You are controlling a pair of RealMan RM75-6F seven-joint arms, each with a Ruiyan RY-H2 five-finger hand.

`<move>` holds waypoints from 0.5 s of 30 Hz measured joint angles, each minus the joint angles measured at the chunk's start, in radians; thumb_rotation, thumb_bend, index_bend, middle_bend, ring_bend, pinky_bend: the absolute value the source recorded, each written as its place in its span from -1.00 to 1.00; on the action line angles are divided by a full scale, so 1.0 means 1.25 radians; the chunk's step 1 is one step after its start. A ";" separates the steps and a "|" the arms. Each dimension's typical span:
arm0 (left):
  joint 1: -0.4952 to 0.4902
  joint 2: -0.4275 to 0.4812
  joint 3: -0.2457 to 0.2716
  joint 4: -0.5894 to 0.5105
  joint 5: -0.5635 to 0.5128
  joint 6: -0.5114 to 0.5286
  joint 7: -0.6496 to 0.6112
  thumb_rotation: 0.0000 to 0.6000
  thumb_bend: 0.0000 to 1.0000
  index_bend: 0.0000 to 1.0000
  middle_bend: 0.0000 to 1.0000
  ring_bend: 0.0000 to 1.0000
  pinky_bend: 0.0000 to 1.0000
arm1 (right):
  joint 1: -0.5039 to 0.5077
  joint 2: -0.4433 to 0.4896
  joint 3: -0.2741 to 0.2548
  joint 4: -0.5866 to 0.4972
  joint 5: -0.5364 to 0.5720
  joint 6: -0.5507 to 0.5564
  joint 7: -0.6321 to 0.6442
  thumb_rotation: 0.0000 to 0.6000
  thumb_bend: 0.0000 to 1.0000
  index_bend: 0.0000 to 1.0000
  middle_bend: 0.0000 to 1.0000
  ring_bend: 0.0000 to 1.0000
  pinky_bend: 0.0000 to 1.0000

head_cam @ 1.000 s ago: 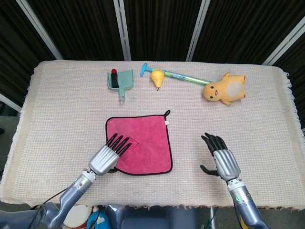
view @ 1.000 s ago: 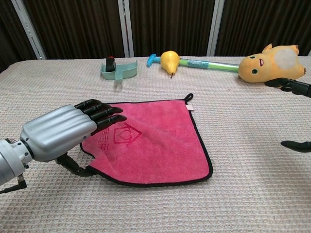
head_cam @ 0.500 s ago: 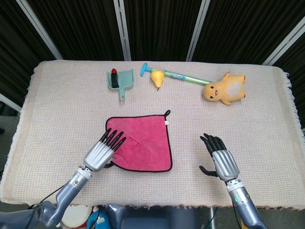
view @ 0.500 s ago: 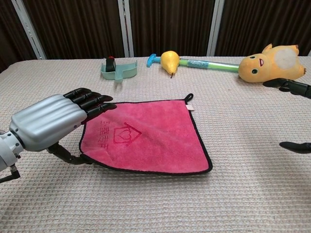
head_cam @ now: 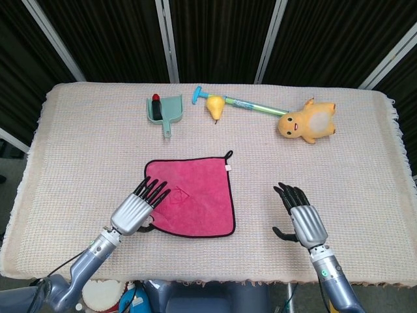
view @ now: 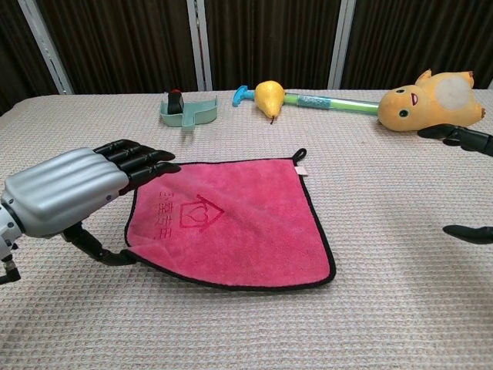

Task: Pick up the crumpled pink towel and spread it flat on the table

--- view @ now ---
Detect yellow pear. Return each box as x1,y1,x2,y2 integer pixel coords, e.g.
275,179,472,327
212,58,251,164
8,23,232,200
254,79,286,126

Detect teal plastic dustpan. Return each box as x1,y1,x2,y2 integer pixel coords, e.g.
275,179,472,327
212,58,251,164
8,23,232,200
159,95,220,133

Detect green and blue toy pump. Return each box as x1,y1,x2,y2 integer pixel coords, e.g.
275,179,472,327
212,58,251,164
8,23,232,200
231,85,382,116

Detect yellow plush toy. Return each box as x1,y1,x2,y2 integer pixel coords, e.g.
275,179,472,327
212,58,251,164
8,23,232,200
376,69,485,141

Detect white metal frame post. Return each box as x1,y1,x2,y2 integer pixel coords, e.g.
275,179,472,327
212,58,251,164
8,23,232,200
186,0,213,92
327,0,357,90
17,0,75,96

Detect black toy with red cap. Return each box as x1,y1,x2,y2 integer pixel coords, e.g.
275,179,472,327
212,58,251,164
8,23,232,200
166,89,185,116

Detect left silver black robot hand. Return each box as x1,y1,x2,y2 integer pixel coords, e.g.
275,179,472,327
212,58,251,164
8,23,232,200
0,138,182,267

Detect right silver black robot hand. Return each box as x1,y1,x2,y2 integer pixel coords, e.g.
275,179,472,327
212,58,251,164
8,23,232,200
418,123,493,246

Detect dark brown curtain panel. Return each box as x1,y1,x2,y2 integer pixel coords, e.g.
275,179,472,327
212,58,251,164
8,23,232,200
36,0,200,96
340,0,493,90
203,0,342,92
0,0,62,116

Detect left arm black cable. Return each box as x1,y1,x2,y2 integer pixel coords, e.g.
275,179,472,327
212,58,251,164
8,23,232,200
0,257,22,286

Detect beige woven tablecloth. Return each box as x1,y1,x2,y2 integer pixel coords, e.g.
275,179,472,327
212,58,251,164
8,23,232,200
0,89,493,370

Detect pink and grey cloth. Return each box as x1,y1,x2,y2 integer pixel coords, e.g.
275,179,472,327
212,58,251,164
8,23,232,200
125,148,337,292

